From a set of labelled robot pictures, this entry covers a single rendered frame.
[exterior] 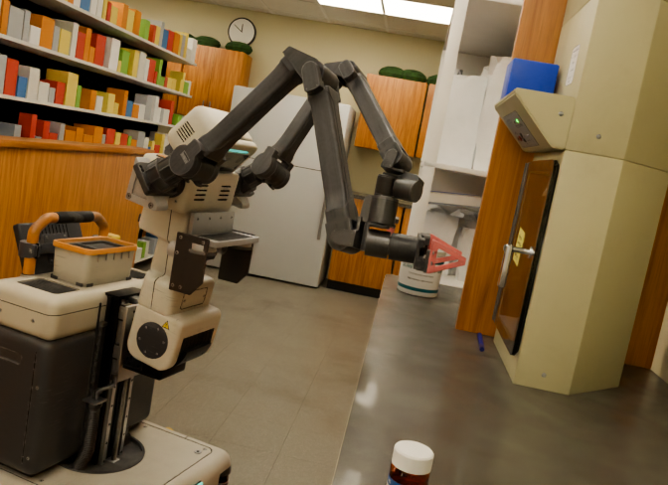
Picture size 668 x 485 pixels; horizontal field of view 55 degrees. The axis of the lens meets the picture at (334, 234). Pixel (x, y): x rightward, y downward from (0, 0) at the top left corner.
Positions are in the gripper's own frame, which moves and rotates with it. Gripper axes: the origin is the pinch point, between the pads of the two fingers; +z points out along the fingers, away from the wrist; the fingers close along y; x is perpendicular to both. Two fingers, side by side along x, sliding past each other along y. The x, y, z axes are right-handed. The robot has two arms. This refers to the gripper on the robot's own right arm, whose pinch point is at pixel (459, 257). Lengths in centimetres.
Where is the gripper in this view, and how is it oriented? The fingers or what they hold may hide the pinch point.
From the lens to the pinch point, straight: 136.5
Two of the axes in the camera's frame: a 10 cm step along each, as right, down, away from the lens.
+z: 9.8, 1.7, -0.9
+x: -1.6, 9.8, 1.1
